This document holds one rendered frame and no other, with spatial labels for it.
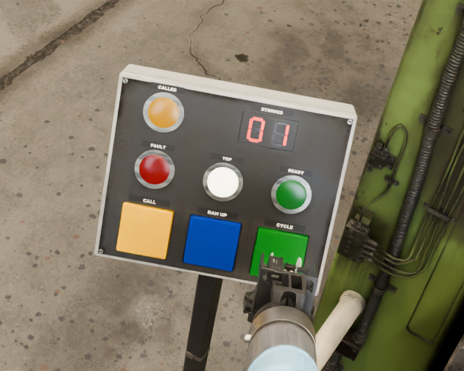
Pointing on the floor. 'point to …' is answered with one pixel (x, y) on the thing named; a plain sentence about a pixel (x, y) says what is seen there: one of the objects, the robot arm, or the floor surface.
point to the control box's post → (202, 321)
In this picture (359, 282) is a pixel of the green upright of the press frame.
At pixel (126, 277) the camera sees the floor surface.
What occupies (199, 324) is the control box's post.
